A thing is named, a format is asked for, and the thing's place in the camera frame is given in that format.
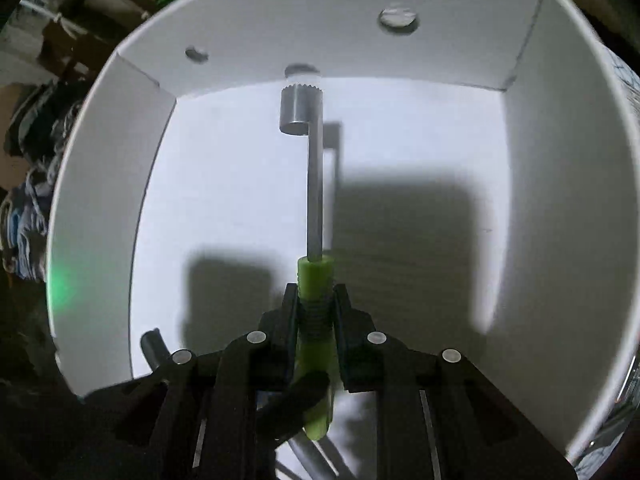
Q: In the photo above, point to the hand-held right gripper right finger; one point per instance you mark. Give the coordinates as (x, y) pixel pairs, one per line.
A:
(400, 370)

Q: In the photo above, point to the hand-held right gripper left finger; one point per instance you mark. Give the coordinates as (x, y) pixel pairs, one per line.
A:
(240, 360)

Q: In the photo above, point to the white cardboard box container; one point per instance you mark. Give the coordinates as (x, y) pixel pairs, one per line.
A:
(400, 160)

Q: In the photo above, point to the pile of clothes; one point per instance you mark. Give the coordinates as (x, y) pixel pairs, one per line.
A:
(30, 185)

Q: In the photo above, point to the white metal stand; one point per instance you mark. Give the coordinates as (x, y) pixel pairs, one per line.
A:
(55, 10)

